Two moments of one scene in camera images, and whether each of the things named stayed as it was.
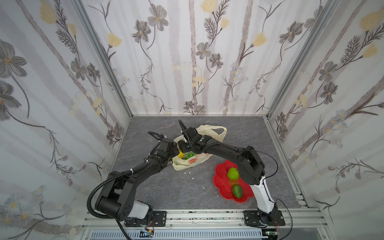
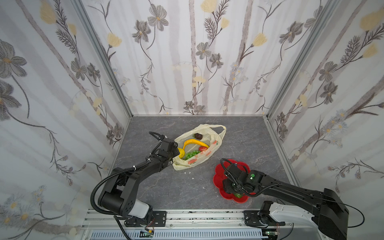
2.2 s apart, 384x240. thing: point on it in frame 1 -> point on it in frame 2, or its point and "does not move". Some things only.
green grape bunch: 189,154 does not move
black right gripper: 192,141 -> 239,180
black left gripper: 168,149 does not move
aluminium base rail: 293,219 does not move
